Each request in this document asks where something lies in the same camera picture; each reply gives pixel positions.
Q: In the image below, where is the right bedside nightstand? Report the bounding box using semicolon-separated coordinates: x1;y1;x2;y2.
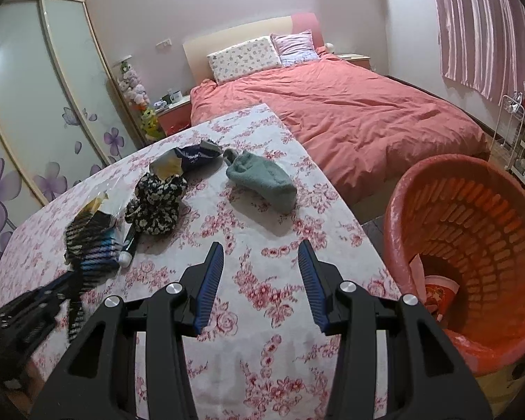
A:
337;53;372;70

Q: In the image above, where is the red plastic laundry basket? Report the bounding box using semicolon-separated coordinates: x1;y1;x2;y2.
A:
384;155;525;376

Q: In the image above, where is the pink floral tablecloth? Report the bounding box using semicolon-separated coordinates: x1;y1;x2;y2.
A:
0;104;399;419

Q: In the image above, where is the stack of plush toys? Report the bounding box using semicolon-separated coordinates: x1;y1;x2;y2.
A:
117;56;165;142

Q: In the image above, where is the black floral fabric item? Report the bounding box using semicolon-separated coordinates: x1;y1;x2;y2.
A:
125;173;188;236

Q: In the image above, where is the white wire rack trolley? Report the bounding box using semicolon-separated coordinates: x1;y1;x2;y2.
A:
490;91;525;185

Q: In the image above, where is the green tube white cap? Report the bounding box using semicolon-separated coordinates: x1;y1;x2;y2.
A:
118;225;140;268

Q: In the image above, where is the beige pink headboard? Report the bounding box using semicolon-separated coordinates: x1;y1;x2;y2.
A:
183;12;325;85

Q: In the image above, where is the floral glass wardrobe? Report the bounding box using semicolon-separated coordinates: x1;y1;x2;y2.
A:
0;0;144;261

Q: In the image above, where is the white floral pillow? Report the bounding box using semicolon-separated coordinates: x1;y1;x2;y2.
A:
206;36;282;84

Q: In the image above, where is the left red nightstand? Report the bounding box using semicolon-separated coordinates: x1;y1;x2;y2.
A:
158;96;191;137

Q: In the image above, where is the teal fuzzy sock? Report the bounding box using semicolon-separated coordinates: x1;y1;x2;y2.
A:
223;149;298;214

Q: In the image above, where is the pink striped curtain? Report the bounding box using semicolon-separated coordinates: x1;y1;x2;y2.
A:
435;0;525;103

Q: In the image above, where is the pink striped pillow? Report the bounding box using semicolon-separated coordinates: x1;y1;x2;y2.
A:
270;29;320;67

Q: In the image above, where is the black striped snack bag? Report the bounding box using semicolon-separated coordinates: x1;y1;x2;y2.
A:
64;191;122;343

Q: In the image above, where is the bed with red duvet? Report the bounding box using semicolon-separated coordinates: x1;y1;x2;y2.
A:
190;54;489;205

